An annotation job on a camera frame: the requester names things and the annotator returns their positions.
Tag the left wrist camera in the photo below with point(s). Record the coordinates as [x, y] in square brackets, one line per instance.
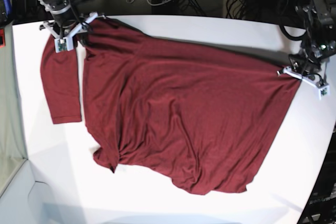
[323, 91]

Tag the green cloth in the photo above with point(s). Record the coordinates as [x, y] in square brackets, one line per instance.
[13, 150]

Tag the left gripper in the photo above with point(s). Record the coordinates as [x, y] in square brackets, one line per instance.
[304, 69]

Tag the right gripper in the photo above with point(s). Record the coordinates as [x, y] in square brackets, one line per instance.
[64, 33]

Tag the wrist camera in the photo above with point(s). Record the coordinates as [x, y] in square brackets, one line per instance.
[64, 44]
[323, 91]

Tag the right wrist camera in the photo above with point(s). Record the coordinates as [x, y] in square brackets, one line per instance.
[64, 44]

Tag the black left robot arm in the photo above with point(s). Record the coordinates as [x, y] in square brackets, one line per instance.
[317, 41]

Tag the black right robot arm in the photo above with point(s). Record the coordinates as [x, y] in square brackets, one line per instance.
[63, 10]

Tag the dark red t-shirt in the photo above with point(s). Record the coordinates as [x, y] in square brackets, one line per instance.
[202, 116]

